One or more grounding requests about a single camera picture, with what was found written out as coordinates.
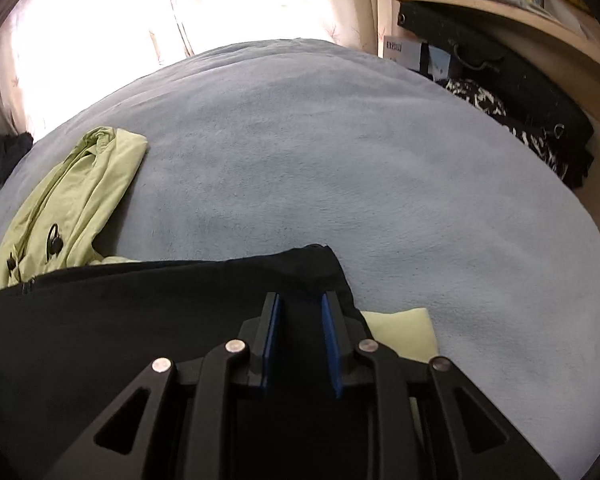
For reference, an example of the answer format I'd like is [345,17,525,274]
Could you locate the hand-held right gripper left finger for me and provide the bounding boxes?
[45,291,283,480]

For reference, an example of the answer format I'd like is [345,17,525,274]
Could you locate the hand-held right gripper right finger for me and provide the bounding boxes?
[320,290,561,480]

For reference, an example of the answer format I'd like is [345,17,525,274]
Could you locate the green and black jacket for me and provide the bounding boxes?
[0,127,438,480]

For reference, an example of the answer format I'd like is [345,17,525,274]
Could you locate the grey-blue bed blanket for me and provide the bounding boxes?
[0,37,600,480]

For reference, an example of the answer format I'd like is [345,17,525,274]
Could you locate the black white patterned cloth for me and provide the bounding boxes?
[445,77,593,191]

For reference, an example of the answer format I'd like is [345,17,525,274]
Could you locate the blue printed box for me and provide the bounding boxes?
[420,44,452,81]

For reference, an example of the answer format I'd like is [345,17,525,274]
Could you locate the white cardboard box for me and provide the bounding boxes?
[382,35,423,68]

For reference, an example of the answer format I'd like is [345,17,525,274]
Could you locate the long black bag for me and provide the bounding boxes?
[397,1,595,148]

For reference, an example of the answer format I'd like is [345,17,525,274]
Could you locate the black fluffy cloth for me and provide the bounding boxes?
[0,126,34,191]

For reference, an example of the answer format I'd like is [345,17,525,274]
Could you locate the floral curtain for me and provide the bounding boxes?
[0,0,396,141]

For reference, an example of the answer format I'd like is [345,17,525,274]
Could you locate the wooden bookshelf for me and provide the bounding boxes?
[392,0,600,106]

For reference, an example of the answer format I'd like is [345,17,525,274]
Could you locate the white papers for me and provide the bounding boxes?
[542,0,598,38]

